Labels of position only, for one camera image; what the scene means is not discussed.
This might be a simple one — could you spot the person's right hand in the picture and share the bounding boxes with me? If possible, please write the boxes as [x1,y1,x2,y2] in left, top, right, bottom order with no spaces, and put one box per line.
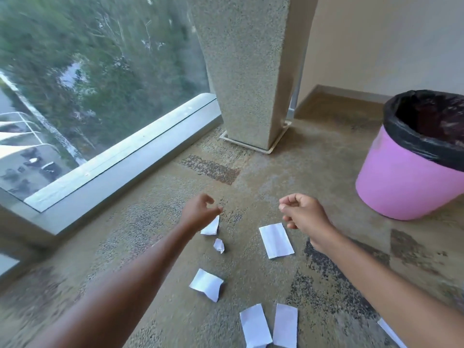
[279,193,334,246]

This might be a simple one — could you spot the person's left hand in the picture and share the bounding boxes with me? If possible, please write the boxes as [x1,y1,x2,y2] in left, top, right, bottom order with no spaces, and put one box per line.
[180,193,223,234]

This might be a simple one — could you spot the person's left forearm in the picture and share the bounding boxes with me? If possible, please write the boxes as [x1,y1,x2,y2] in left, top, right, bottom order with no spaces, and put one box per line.
[28,220,203,348]

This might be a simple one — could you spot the person's right forearm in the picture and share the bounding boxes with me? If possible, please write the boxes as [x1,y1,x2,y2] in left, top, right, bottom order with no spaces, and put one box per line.
[309,225,464,348]

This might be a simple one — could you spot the scattered white paper pieces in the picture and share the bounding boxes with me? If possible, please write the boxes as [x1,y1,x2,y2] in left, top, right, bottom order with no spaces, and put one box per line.
[189,215,409,348]

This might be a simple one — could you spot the pink plastic trash bin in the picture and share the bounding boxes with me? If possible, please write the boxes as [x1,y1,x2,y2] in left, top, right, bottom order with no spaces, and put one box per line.
[355,124,464,221]

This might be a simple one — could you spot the black plastic bin liner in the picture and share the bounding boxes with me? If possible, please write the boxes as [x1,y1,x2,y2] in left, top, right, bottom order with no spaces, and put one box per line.
[383,90,464,173]

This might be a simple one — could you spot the speckled stone pillar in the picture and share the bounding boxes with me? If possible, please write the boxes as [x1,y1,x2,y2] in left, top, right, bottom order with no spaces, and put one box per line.
[186,0,320,151]

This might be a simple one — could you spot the parked cars outside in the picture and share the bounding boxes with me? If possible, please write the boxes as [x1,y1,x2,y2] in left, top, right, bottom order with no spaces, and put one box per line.
[0,145,60,194]

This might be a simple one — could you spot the large glass window pane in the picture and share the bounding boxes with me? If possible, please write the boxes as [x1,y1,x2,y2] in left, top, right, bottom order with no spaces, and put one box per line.
[0,0,211,200]

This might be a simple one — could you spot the green trees outside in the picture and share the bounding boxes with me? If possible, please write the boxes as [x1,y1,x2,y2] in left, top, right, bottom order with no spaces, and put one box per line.
[0,0,211,156]

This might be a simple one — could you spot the white pillar base plate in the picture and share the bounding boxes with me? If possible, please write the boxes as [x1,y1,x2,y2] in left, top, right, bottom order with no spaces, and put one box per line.
[219,120,293,155]

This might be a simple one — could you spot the grey window sill frame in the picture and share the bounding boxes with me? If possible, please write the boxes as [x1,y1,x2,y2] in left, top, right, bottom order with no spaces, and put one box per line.
[0,93,224,247]

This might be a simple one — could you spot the brown wall baseboard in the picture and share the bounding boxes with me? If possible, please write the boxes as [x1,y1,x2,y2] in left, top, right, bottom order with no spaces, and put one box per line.
[293,84,391,121]

